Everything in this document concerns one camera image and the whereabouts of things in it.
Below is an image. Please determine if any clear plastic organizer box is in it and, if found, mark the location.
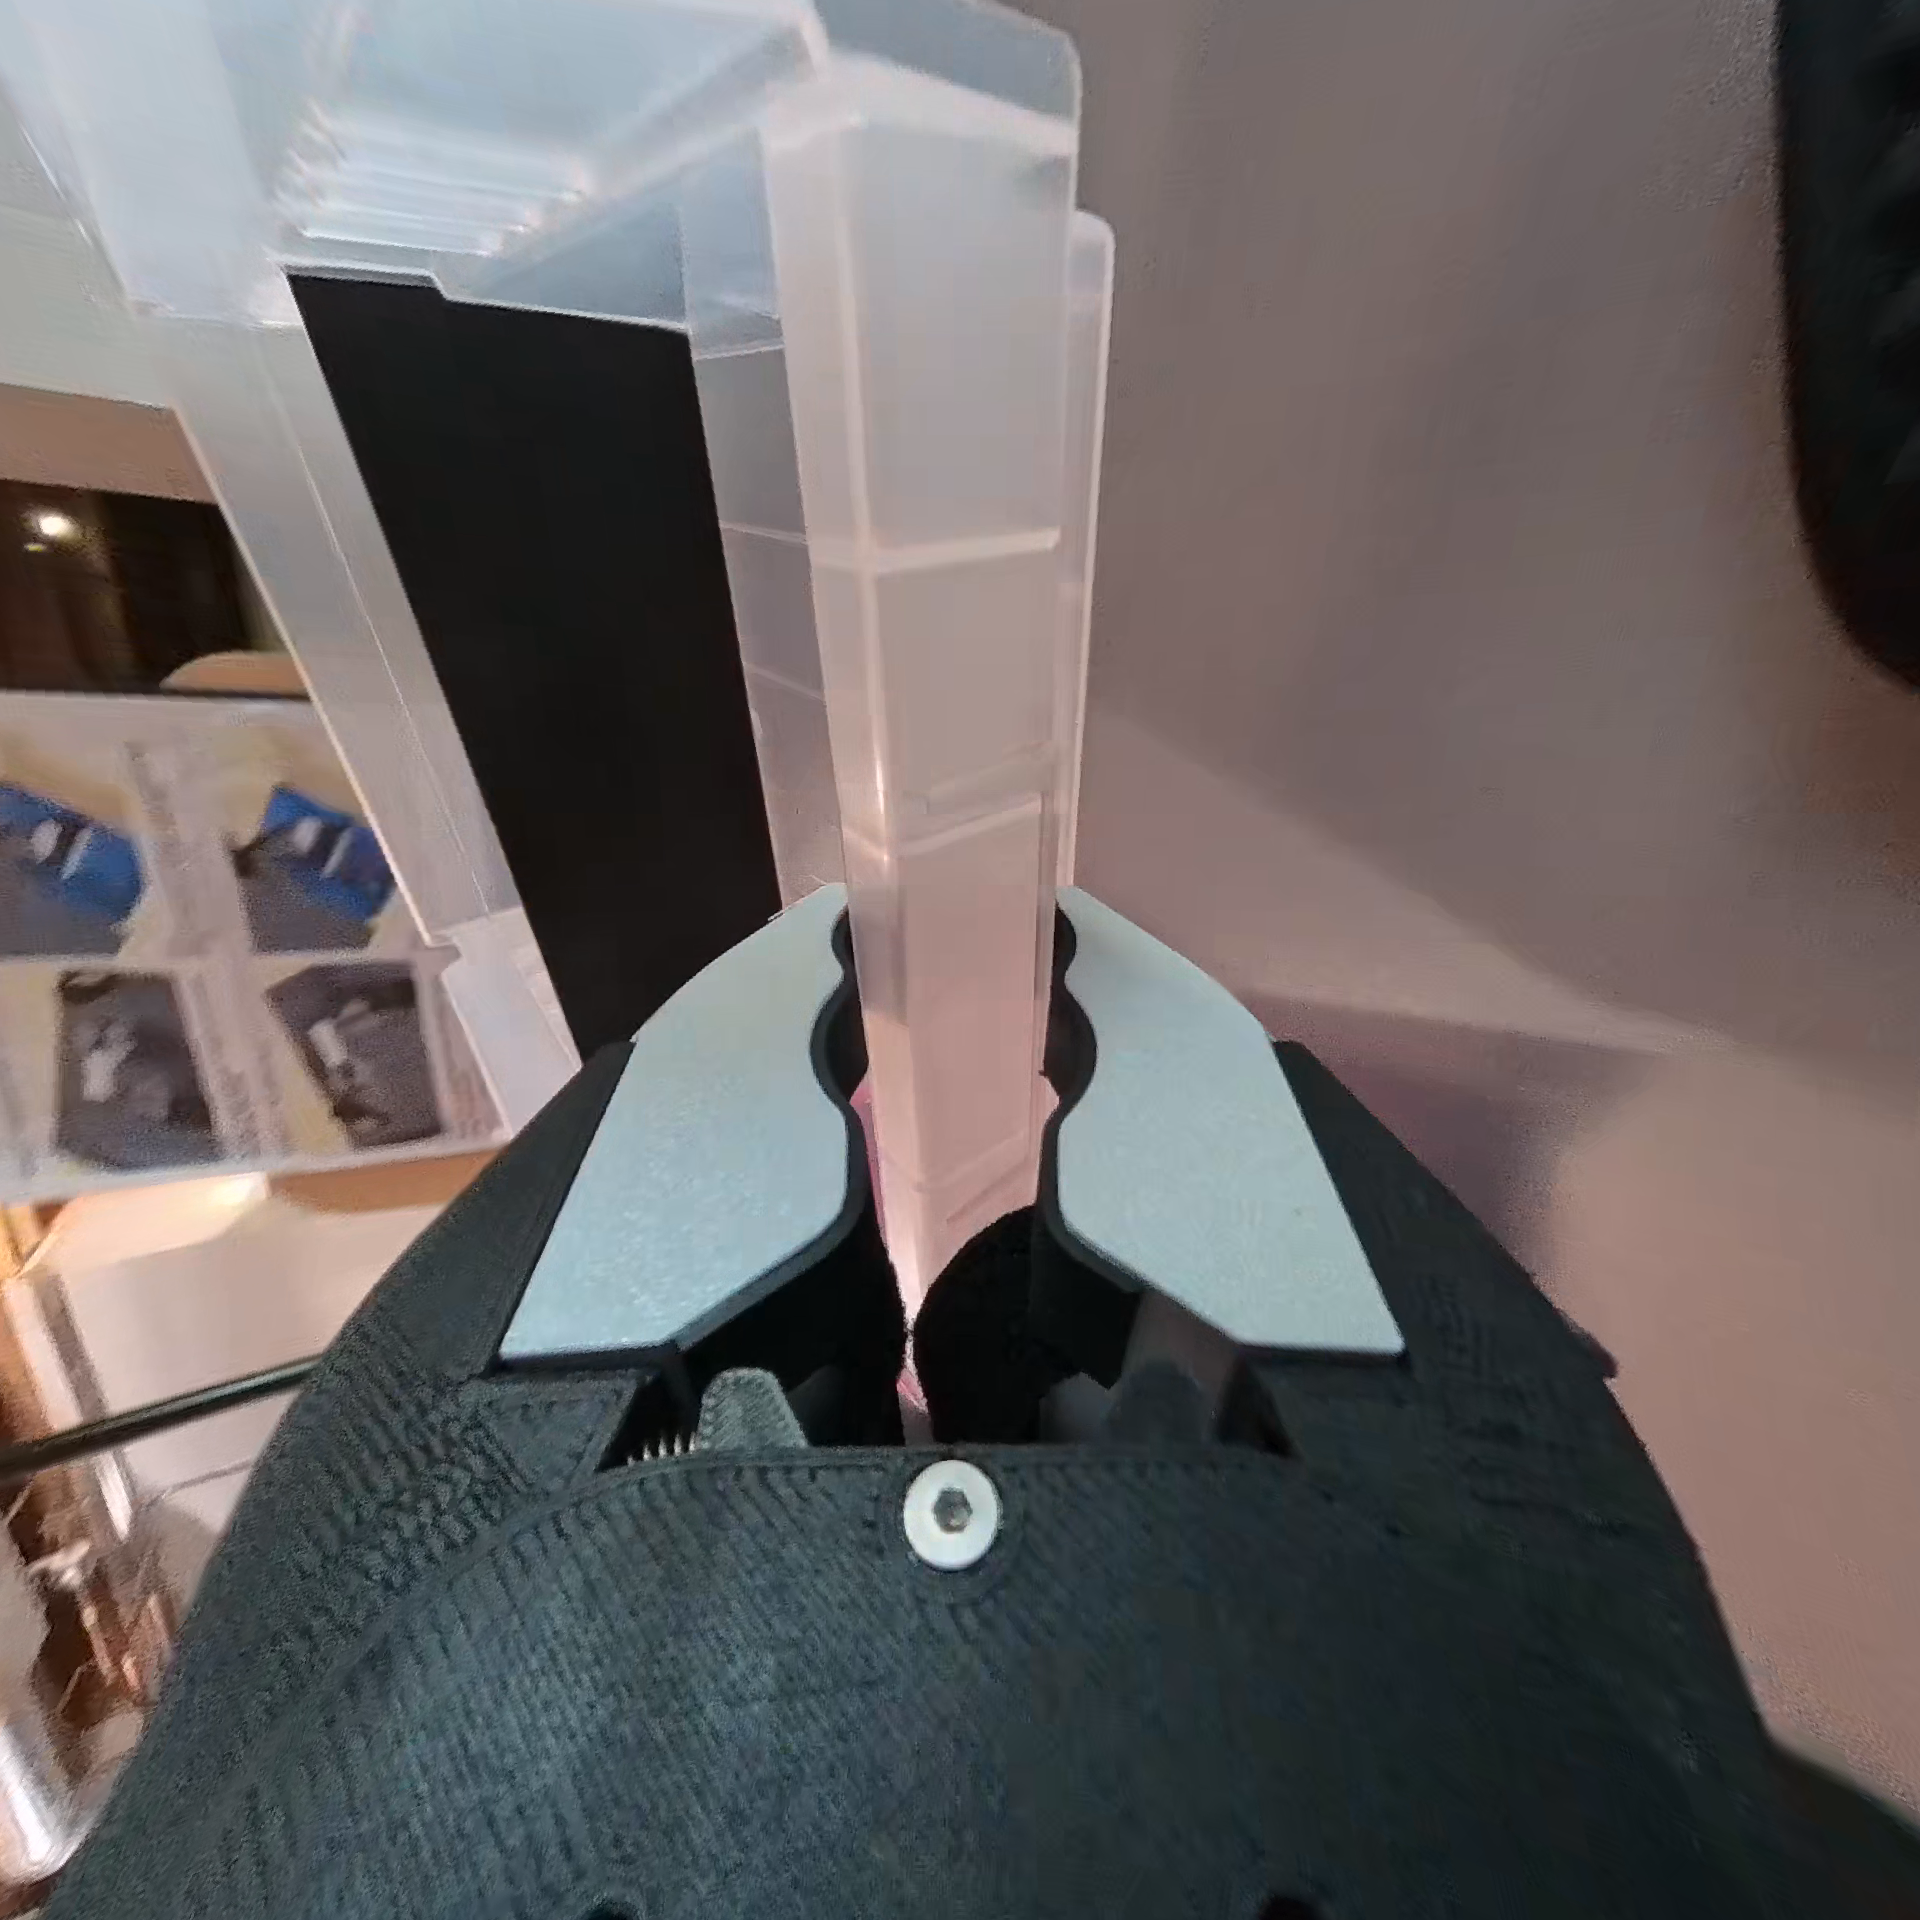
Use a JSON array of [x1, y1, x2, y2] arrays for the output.
[[0, 0, 1119, 1353]]

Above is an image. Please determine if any thin black wire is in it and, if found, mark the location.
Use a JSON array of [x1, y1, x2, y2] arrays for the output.
[[0, 1349, 326, 1486]]

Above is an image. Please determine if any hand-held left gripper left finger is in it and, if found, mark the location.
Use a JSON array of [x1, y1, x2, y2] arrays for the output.
[[496, 880, 878, 1370]]

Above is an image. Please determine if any printed instruction sheet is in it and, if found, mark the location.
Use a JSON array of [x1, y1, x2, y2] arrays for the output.
[[0, 695, 505, 1193]]

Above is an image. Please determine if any black mesh cushion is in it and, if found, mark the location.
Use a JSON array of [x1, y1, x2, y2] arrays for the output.
[[1774, 0, 1920, 683]]

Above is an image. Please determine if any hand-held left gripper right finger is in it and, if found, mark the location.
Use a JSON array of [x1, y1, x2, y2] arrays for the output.
[[1032, 883, 1410, 1365]]

